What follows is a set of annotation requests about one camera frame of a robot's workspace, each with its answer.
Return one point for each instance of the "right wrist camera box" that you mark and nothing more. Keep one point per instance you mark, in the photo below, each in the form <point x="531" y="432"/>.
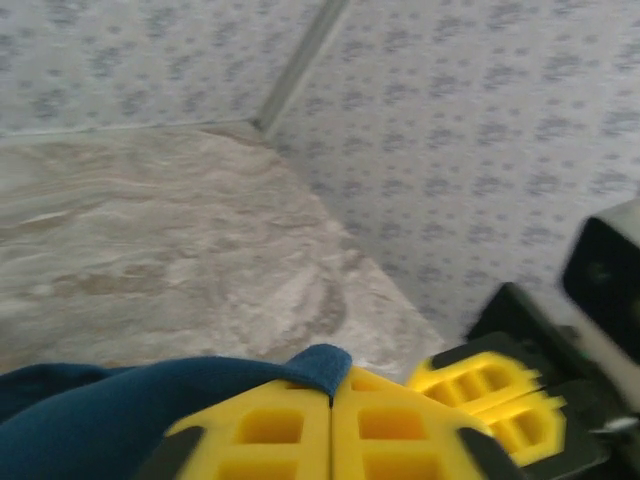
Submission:
<point x="610" y="280"/>

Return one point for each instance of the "blue t-shirt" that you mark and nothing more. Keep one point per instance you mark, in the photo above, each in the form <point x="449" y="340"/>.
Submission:
<point x="100" y="420"/>

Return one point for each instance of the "aluminium frame post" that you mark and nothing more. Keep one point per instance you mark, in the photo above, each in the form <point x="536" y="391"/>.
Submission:
<point x="300" y="65"/>

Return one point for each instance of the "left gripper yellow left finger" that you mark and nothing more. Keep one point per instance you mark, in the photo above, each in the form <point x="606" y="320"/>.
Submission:
<point x="215" y="425"/>

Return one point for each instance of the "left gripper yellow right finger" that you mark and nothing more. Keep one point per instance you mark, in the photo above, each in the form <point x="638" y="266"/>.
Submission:
<point x="345" y="440"/>

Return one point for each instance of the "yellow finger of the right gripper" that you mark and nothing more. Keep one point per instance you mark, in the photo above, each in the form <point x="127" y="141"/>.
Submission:
<point x="435" y="380"/>
<point x="545" y="425"/>

